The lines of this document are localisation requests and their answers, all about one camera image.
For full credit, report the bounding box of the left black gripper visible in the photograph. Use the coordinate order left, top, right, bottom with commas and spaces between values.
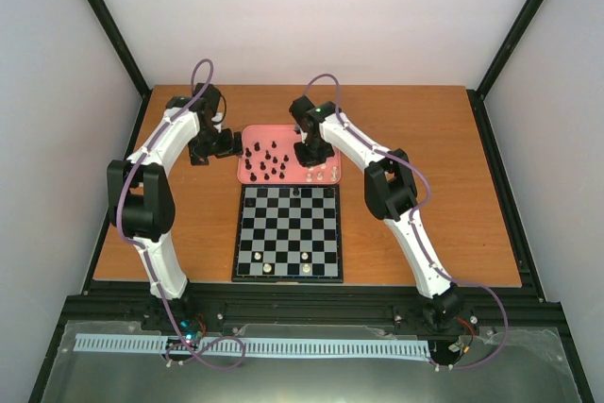
190, 126, 243, 165

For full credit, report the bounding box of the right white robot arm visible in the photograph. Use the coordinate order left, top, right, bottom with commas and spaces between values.
289, 95, 463, 332

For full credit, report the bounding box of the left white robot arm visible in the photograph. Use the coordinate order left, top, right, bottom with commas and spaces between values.
107, 83, 243, 330

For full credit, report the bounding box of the pink plastic tray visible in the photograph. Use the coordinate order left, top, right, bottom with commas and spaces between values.
237, 125, 342, 185

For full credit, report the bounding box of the black and white chessboard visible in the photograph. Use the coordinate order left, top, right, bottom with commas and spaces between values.
231, 184, 344, 284

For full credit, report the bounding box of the clear acrylic sheet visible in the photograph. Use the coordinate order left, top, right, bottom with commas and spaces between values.
42, 322, 580, 402

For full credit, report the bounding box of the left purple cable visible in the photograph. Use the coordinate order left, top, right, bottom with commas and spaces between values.
115, 59, 246, 371

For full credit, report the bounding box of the black aluminium frame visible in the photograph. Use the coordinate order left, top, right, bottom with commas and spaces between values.
29, 0, 594, 402

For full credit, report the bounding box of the light blue cable duct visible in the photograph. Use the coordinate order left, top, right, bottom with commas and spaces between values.
73, 333, 430, 361

